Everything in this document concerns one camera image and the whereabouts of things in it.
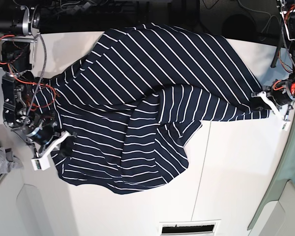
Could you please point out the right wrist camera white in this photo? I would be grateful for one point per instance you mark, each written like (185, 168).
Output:
(40, 163)

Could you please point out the black round chair base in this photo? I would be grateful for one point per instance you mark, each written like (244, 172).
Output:
(239, 27)

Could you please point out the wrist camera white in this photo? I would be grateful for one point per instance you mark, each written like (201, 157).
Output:
(286, 124)
(40, 163)

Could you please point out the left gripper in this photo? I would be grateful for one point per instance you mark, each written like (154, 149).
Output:
(278, 98)

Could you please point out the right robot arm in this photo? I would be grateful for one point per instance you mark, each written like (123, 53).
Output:
(28, 101)

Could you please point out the grey clothes pile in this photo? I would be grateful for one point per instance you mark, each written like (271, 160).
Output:
(8, 161)

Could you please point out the navy white striped t-shirt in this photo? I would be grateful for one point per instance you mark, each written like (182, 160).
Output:
(136, 100)

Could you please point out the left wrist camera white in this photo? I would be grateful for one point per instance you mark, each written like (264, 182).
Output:
(286, 124)

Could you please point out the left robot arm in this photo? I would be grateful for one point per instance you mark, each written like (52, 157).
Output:
(285, 51)

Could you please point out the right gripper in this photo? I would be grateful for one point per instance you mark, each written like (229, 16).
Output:
(44, 134)

